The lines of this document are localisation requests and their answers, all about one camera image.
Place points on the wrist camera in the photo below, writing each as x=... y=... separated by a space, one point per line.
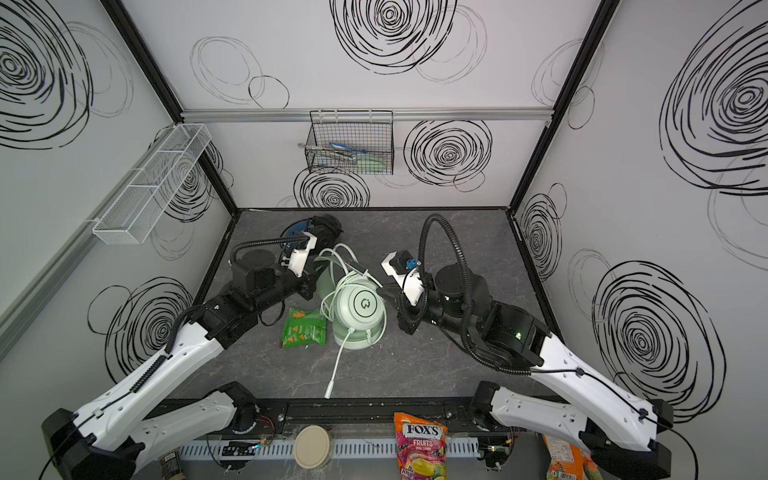
x=404 y=268
x=296 y=252

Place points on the blue handled tool in basket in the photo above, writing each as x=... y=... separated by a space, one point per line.
x=341 y=148

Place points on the aluminium wall rail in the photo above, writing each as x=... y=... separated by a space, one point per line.
x=260 y=115

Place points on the white wire shelf basket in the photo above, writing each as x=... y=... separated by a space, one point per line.
x=168 y=182

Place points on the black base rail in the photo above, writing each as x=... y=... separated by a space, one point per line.
x=282 y=415

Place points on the green item in basket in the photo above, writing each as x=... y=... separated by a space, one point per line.
x=371 y=163

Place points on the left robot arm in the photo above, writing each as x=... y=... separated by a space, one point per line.
x=115 y=435

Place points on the Fox's fruits candy bag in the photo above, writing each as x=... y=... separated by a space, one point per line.
x=421 y=447

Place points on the mint green headphones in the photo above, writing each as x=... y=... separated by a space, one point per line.
x=356 y=313

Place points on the small dark jar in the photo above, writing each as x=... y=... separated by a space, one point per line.
x=170 y=466

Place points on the black wire basket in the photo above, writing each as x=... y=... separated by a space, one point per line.
x=375 y=136

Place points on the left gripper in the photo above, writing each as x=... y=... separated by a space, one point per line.
x=310 y=282

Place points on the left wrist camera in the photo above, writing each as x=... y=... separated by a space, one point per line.
x=296 y=252

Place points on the black blue headphones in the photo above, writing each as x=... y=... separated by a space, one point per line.
x=325 y=227

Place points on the orange snack bag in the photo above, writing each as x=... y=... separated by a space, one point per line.
x=568 y=462

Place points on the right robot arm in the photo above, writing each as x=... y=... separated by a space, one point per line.
x=436 y=286

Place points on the round beige lid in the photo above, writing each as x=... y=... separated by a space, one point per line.
x=312 y=447

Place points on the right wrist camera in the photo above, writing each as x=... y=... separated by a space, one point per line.
x=404 y=268

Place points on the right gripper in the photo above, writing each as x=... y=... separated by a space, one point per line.
x=405 y=311

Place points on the green snack bag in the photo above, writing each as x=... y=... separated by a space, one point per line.
x=302 y=328

